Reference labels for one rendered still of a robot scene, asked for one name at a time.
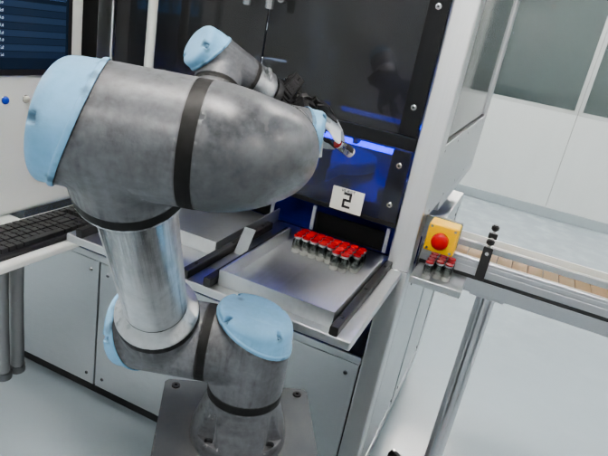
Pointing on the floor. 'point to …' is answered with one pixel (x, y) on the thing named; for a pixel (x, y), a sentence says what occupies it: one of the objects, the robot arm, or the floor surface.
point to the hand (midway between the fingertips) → (334, 138)
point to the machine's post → (413, 213)
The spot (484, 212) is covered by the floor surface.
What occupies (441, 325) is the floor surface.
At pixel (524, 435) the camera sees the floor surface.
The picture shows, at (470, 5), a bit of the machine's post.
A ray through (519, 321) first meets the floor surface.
